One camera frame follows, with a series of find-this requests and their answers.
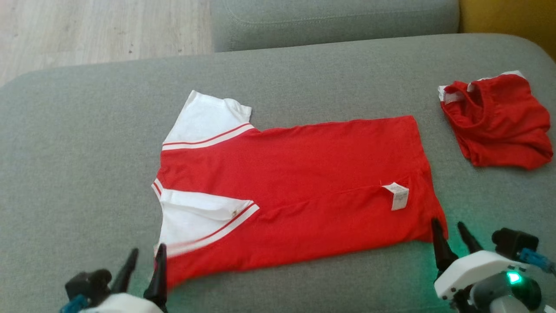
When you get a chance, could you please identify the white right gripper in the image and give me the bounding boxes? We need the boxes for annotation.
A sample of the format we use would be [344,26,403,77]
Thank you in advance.
[430,217,527,301]

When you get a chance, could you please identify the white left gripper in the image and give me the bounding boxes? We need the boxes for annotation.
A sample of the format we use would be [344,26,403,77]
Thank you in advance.
[80,243,169,313]

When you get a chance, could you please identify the red shorts with white trim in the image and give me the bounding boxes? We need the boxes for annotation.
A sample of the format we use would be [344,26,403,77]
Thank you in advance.
[437,70,554,170]

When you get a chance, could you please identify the red t-shirt with white sleeves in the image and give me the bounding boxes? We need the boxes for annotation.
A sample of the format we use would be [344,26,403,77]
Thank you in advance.
[151,90,449,290]

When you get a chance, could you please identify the large grey sofa ottoman seat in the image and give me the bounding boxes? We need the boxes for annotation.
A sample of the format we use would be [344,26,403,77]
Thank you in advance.
[0,33,556,313]

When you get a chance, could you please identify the yellow sofa backrest cushion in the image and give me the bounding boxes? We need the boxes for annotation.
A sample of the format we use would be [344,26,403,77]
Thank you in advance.
[459,0,556,61]

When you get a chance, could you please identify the grey sofa seat cushion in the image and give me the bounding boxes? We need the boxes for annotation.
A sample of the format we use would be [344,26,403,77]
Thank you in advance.
[210,0,461,53]

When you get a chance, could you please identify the blue cable connector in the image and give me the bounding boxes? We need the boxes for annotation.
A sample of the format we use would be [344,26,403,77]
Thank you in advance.
[60,294,90,313]
[518,247,556,275]

